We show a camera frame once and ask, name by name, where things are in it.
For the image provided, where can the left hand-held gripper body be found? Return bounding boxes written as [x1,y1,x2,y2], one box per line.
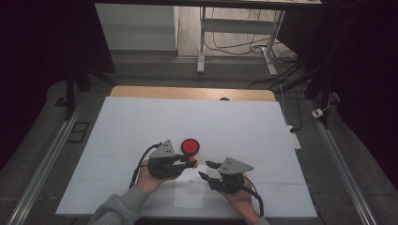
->
[146,139,186,181]

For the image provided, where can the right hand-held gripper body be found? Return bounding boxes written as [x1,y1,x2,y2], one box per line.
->
[208,157,254,195]

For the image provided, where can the round red ink pad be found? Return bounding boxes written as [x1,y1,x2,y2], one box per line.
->
[180,138,201,157]

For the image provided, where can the white paper sheet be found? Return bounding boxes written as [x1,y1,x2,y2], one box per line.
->
[173,163,208,210]

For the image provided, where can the person's left hand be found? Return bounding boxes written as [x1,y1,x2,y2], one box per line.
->
[136,161,176,196]

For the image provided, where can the person's right hand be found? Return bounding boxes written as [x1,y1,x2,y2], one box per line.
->
[219,178,261,225]

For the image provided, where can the large white table cover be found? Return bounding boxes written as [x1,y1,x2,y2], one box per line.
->
[55,96,318,219]

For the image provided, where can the white power strip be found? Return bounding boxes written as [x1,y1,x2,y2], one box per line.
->
[285,125,302,150]

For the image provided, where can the white cabinet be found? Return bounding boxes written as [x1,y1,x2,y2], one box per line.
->
[94,3,179,52]

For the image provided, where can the right hand-held gripper cable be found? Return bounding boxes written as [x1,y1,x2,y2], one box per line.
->
[242,177,265,218]

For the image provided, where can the aluminium floor rail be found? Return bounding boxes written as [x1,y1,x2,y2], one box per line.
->
[6,93,86,225]
[308,98,378,225]

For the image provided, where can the black floor cables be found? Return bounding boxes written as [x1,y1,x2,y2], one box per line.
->
[205,7,299,90]

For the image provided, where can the white desk frame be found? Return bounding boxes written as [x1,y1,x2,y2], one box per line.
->
[196,7,286,77]

